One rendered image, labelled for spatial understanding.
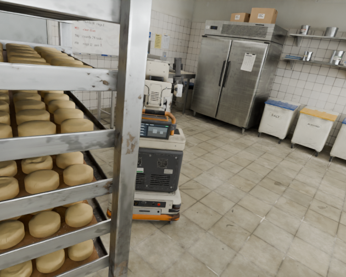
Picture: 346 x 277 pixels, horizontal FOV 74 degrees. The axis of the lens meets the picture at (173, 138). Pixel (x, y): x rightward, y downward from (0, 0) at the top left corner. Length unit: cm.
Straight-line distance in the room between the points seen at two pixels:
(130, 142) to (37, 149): 13
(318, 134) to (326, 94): 91
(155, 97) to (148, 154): 52
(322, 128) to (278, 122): 72
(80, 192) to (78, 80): 18
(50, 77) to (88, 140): 10
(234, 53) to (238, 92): 73
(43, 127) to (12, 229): 19
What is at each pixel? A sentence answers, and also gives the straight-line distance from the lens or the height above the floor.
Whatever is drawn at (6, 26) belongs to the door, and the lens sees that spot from 413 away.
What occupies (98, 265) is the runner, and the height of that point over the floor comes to 105.
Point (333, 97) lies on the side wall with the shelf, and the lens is 527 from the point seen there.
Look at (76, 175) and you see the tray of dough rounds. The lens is 43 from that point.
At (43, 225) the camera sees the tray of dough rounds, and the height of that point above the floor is 115.
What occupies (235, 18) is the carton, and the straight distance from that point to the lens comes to 519.
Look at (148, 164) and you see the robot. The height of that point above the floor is 56.
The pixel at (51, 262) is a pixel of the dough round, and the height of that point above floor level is 106.
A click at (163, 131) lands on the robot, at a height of 87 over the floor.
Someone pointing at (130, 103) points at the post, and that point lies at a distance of 33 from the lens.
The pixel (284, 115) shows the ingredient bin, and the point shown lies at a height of 57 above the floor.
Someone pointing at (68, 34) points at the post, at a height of 146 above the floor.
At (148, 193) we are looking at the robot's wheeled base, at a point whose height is 28.
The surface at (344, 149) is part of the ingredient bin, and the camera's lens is 473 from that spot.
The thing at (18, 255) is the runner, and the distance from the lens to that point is 46.
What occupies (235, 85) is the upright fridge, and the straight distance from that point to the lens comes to 477.
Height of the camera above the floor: 147
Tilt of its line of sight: 22 degrees down
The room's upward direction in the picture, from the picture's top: 9 degrees clockwise
